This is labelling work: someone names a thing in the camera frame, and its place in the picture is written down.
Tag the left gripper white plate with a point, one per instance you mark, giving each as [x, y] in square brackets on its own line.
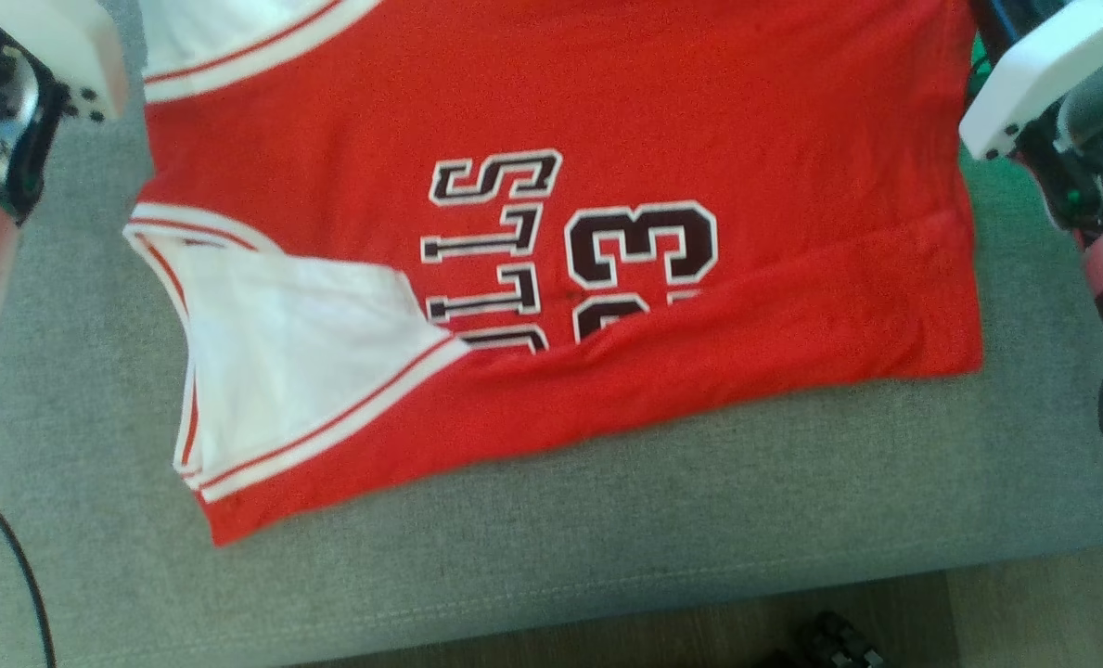
[59, 37]

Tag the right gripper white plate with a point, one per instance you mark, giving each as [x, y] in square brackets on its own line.
[1052, 74]

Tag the red basketball jersey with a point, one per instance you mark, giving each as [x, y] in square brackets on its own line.
[607, 111]

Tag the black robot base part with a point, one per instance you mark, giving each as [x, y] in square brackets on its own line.
[834, 640]

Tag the grey sofa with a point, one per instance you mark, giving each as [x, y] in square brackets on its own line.
[607, 520]

